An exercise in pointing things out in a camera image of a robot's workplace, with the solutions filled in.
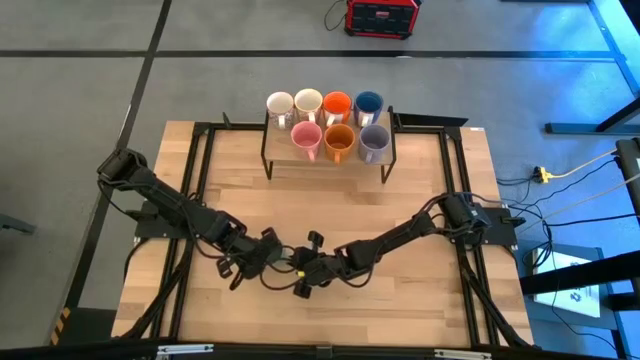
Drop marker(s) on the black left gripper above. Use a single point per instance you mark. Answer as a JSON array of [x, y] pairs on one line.
[[257, 252]]

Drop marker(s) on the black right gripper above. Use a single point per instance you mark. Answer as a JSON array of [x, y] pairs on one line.
[[322, 267]]

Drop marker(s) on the pink mug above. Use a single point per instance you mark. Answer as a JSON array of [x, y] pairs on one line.
[[306, 136]]

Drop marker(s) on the orange mug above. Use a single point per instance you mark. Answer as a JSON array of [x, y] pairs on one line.
[[340, 137]]

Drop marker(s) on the purple mug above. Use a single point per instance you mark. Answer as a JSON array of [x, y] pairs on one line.
[[374, 139]]

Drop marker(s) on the white mug with yellow rim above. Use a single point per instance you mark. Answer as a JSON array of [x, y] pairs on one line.
[[308, 100]]

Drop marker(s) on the red-orange mug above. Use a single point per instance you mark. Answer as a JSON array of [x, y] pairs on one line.
[[337, 104]]

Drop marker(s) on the blue mug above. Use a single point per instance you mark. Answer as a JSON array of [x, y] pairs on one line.
[[369, 102]]

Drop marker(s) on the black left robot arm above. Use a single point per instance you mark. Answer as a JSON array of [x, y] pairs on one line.
[[165, 197]]

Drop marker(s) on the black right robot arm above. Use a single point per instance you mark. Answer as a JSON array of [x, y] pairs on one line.
[[400, 232]]

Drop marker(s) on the white mug with red rim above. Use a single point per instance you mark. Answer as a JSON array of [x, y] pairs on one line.
[[280, 103]]

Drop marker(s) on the black yellow hazard floor plate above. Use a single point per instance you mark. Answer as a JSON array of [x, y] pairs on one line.
[[85, 325]]

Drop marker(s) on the grey metal foot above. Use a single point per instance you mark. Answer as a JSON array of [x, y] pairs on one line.
[[15, 223]]

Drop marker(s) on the yellow power strip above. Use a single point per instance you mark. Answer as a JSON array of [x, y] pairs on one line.
[[543, 174]]

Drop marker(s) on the red tool box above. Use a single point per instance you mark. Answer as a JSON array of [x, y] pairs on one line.
[[382, 17]]

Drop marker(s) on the black metal beams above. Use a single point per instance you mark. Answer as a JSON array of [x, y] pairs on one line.
[[575, 275]]

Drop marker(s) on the white box with logo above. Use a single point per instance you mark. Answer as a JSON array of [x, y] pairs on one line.
[[575, 300]]

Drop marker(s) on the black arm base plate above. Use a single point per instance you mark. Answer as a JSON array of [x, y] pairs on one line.
[[500, 232], [150, 227]]

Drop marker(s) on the silver metal bracket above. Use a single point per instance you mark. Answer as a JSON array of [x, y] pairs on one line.
[[185, 349], [462, 354]]

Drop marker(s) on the black aluminium table frame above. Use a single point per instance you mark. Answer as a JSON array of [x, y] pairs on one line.
[[245, 127]]

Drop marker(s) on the black metal stand frame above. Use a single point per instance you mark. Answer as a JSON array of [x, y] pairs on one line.
[[570, 128]]

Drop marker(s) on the black post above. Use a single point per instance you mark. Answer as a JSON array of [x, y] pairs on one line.
[[629, 160]]

